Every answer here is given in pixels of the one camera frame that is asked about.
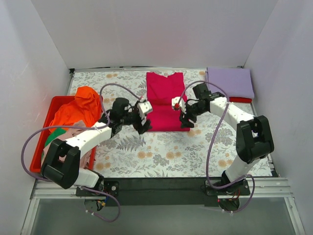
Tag aluminium frame rail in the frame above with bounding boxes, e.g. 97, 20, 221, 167
20, 146, 306, 235

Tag beige pink t-shirt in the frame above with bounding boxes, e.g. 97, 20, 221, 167
41, 128, 92, 169

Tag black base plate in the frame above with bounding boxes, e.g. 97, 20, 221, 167
75, 177, 251, 207

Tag magenta t-shirt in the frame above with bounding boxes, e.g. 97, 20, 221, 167
146, 72, 190, 132

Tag green t-shirt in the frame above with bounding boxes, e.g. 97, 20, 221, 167
42, 128, 66, 159

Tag orange t-shirt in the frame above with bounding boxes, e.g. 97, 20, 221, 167
44, 86, 102, 127

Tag folded red t-shirt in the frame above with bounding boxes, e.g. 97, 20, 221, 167
229, 97, 252, 103

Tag red plastic bin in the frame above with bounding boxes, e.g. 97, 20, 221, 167
29, 95, 104, 174

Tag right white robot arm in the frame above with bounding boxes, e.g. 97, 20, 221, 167
172, 81, 274, 195

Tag folded lavender t-shirt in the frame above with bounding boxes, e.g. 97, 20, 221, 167
205, 67, 254, 99

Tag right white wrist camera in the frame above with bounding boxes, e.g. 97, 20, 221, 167
171, 96, 186, 113

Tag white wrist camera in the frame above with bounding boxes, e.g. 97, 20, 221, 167
171, 96, 186, 113
136, 101, 153, 118

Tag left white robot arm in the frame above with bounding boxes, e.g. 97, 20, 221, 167
41, 98, 153, 196

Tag floral patterned table mat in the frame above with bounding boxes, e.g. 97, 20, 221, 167
69, 68, 273, 178

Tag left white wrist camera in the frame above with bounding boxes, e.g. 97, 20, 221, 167
136, 101, 153, 118

